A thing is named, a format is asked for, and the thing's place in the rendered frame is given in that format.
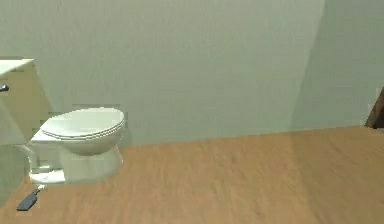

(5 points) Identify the white toilet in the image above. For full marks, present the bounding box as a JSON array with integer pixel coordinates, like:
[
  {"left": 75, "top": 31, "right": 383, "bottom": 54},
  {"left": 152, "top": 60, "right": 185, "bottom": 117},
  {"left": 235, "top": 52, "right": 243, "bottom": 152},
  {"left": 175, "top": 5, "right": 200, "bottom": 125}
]
[{"left": 0, "top": 58, "right": 127, "bottom": 185}]

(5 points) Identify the brown wooden door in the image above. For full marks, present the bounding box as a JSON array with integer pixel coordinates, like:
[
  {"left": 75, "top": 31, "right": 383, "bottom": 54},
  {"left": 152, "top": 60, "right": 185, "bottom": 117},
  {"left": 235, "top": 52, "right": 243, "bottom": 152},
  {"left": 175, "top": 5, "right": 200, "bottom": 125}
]
[{"left": 364, "top": 87, "right": 384, "bottom": 130}]

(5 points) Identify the black toilet brush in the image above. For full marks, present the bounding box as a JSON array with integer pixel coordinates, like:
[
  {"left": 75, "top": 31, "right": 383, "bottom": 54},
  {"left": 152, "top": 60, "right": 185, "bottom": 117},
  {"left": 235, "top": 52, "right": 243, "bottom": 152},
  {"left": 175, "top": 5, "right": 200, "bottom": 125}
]
[{"left": 15, "top": 184, "right": 47, "bottom": 212}]

